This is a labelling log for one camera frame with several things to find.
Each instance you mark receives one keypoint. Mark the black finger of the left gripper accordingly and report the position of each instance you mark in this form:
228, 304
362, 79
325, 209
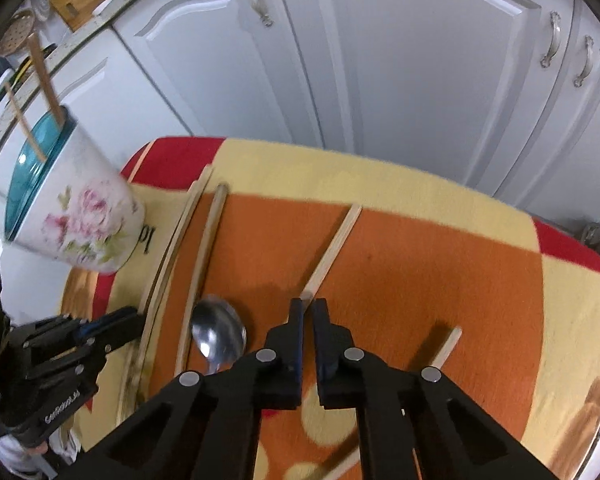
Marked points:
113, 330

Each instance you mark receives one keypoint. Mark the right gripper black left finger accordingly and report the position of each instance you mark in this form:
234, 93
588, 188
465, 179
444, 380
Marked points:
269, 379

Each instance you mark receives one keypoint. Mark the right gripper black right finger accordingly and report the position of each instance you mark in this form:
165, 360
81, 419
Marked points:
350, 377

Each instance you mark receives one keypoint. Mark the pale wooden chopstick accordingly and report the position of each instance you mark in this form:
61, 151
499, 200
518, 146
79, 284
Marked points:
152, 298

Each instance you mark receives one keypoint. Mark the gloved left hand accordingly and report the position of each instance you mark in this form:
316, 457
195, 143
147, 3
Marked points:
46, 461

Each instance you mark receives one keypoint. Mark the steel spoon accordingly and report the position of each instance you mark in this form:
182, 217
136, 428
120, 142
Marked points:
218, 332

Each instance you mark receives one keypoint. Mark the short wooden chopstick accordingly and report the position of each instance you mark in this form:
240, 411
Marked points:
447, 347

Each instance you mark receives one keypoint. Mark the floral white utensil cup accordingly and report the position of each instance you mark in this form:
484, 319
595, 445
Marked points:
73, 205

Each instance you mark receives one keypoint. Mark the round wooden chopstick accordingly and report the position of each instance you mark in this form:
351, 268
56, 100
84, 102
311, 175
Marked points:
199, 272

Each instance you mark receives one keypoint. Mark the colourful checked table mat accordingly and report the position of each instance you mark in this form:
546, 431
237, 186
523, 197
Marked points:
424, 256

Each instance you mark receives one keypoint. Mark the woven bamboo basket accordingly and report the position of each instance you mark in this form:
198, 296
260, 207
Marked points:
15, 34

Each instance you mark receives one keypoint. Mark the silver cabinet handle left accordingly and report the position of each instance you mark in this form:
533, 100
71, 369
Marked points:
261, 8

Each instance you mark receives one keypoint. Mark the silver cabinet handle middle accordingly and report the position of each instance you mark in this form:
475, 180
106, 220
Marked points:
555, 40

